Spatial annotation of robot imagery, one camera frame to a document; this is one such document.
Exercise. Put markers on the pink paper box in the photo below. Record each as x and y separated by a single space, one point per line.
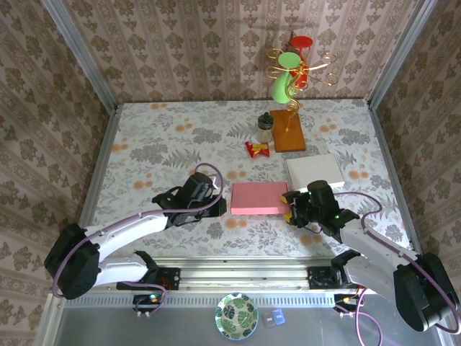
257 198

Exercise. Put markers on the white paper box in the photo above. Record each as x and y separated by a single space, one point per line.
315 171

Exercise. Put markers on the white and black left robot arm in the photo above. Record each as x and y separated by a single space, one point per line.
72 263

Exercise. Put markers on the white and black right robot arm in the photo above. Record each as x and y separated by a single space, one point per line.
421 292

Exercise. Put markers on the red snack packet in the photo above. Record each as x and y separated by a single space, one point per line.
257 149

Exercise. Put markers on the glass jar with black lid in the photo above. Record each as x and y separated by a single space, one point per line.
265 128

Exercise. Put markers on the floral tablecloth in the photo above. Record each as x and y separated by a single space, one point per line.
180 126

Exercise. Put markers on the small black controller board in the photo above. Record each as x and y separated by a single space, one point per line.
147 301
345 301

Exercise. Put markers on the small blue card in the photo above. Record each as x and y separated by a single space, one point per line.
278 316

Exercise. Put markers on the leaf pattern bowl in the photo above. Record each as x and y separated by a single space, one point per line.
236 316

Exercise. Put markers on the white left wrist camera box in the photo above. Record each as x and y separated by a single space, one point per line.
216 182

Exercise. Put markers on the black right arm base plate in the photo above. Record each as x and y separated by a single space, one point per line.
317 278

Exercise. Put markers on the long aluminium frame rail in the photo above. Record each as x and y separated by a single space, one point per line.
245 277

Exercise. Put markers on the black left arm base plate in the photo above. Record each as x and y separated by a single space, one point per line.
171 279

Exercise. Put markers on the aluminium table side rail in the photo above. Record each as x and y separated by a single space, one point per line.
108 137
381 137

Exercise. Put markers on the aluminium frame post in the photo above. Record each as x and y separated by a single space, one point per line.
399 54
81 54

